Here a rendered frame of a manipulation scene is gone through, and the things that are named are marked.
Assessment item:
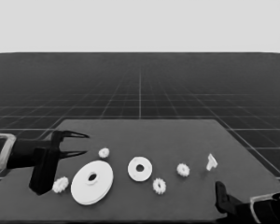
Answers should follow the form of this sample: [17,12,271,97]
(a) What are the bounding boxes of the small white T-shaped piece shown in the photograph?
[205,152,219,173]

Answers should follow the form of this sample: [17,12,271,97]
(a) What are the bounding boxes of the small white toothed gear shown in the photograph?
[98,147,111,160]
[51,175,70,194]
[175,162,191,178]
[152,177,167,196]

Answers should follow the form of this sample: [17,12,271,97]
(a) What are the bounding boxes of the large thick white disc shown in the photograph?
[70,160,115,206]

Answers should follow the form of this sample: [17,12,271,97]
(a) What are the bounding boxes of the white round carrier wide hole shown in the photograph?
[127,156,154,183]

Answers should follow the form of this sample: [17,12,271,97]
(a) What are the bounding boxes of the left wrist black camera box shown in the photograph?
[28,147,60,196]

